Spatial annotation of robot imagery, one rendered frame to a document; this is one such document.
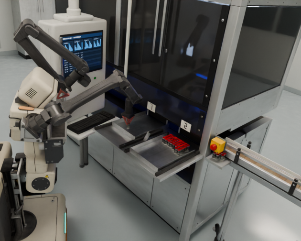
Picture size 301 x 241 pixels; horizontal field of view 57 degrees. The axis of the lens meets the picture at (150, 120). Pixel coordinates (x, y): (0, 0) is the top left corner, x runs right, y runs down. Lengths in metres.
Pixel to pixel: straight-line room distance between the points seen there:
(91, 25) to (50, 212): 1.40
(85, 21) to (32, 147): 0.96
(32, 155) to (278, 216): 2.26
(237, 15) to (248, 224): 1.88
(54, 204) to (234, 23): 1.77
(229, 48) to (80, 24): 1.05
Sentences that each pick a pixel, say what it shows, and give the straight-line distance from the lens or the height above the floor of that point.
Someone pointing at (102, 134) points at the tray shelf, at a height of 0.88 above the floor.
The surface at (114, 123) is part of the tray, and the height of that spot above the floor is 0.91.
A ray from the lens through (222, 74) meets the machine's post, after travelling 1.64.
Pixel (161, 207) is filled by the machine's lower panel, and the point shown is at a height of 0.19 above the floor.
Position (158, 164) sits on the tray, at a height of 0.88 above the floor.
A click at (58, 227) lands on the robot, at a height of 0.28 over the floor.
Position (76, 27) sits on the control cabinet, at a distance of 2.09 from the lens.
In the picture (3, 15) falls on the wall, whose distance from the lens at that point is 6.74.
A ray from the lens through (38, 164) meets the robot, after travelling 1.75.
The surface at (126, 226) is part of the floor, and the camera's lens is 2.53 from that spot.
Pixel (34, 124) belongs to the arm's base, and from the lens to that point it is 1.45.
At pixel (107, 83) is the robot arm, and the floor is 1.39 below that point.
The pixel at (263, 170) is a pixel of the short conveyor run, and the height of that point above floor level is 0.93.
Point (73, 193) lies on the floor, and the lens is 2.81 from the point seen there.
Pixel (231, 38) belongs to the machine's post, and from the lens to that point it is 1.60.
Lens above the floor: 1.91
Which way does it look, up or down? 28 degrees down
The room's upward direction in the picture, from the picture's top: 7 degrees clockwise
